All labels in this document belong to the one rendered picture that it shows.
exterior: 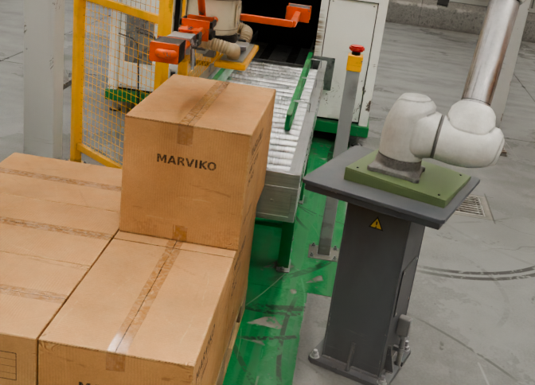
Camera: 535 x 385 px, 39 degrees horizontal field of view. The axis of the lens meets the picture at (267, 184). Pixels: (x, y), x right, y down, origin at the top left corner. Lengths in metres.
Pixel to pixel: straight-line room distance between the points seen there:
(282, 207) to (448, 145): 0.80
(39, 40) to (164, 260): 1.80
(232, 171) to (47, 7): 1.75
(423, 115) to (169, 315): 1.08
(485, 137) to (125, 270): 1.23
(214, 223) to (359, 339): 0.76
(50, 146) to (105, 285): 1.87
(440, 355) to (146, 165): 1.45
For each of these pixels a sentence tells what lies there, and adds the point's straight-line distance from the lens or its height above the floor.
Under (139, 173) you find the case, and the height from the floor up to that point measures 0.76.
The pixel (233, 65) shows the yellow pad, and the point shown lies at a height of 1.12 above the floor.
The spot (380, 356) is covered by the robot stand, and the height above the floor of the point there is 0.11.
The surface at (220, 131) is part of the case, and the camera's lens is 2.30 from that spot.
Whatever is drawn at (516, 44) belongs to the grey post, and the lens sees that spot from 5.79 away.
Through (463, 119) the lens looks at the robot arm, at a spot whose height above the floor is 1.01.
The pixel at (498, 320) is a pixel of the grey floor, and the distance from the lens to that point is 3.51.
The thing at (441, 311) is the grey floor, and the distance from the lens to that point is 3.45.
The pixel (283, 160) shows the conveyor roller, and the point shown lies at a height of 0.55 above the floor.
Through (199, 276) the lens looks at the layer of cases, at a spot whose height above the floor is 0.54.
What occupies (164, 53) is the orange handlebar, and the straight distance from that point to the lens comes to 1.88.
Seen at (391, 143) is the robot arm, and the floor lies 0.89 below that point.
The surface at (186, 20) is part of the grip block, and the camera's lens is 2.23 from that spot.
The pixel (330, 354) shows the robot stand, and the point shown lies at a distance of 2.92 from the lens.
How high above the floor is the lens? 1.64
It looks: 21 degrees down
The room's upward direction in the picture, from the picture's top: 7 degrees clockwise
